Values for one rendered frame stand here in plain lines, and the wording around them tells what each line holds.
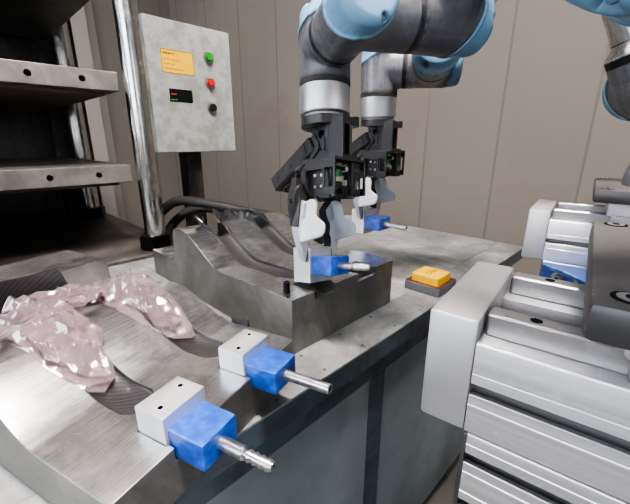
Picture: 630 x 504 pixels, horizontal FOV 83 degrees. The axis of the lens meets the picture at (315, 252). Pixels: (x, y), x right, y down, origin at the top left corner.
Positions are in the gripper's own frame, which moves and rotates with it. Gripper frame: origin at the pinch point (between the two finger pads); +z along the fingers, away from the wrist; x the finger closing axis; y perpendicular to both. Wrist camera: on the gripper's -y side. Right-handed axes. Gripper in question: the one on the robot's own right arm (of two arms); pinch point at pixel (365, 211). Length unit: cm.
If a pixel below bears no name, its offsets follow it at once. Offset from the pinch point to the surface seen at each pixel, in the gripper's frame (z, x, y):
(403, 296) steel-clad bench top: 15.0, -5.7, 14.7
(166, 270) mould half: 12.5, -36.1, -28.9
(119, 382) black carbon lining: 9, -59, 11
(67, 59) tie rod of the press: -46, -24, -128
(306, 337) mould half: 13.1, -33.3, 14.3
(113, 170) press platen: -8, -33, -67
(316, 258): 1.0, -30.7, 14.0
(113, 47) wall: -90, 53, -303
